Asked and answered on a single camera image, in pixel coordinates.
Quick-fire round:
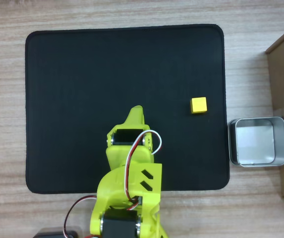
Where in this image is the red black looped cable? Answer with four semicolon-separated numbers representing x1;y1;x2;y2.
63;195;98;235

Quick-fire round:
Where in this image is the black box with clear cover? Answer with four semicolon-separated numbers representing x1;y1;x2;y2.
32;226;81;238

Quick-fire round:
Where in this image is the square metal tin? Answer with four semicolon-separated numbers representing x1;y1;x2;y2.
227;116;284;168

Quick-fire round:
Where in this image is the black rectangular mat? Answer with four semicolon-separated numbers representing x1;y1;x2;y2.
24;23;230;194

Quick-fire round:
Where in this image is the red white black servo cable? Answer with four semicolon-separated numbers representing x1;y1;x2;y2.
123;130;163;204

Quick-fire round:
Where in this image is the yellow cube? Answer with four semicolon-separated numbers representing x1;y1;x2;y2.
189;97;208;115

